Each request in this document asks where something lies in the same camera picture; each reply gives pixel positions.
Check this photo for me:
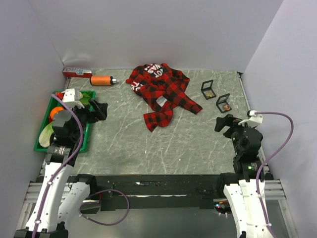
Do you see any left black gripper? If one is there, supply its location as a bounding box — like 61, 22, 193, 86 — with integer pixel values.
62, 98, 107, 141

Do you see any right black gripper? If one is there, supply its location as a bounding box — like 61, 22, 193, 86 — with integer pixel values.
214, 113, 253, 155

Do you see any red black plaid shirt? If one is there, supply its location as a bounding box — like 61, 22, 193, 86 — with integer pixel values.
126, 63, 203, 132

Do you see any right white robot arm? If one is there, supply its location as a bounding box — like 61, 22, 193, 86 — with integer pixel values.
214, 114, 274, 238

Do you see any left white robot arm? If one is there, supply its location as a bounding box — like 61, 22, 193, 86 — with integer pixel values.
14, 99, 108, 238

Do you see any black case with orange brooch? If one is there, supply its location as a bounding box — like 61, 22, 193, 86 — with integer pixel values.
216, 93, 232, 113

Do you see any black case with gold brooch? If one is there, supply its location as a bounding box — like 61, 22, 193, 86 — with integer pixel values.
201, 80, 216, 100

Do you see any toy green pepper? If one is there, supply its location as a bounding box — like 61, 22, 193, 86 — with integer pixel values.
80, 92, 92, 105

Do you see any orange cylindrical bottle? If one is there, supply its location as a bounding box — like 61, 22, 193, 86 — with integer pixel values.
90, 75, 119, 86

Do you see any toy orange fruit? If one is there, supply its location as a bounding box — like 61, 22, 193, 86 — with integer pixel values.
50, 106, 64, 119

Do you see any red rectangular box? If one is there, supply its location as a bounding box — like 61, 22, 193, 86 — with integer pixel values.
62, 67, 93, 78

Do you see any toy napa cabbage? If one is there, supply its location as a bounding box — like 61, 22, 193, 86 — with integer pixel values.
39, 122, 54, 148

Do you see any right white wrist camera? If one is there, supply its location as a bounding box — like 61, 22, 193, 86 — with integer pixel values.
238, 110, 263, 128

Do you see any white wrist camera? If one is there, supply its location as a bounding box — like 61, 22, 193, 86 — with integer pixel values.
62, 88, 84, 109
238, 110, 263, 128

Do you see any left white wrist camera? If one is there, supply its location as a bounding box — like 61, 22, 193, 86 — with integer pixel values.
62, 88, 84, 109

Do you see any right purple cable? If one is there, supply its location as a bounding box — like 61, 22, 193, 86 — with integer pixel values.
255, 112, 294, 238

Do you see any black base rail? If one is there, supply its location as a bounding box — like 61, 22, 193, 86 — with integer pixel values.
92, 173, 238, 211

